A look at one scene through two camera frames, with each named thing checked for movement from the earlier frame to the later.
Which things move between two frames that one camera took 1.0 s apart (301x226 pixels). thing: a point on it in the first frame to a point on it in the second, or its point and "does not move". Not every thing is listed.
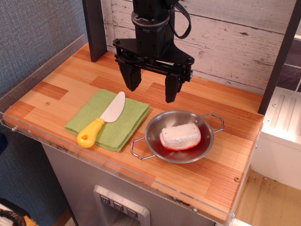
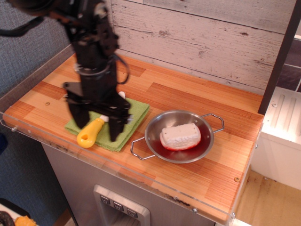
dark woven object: (18, 219) to (5, 219)
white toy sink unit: (277, 154) does not move
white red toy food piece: (181, 137) does not move
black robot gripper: (154, 48) to (98, 88)
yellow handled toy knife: (87, 135) does not move
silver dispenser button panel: (115, 209) does not move
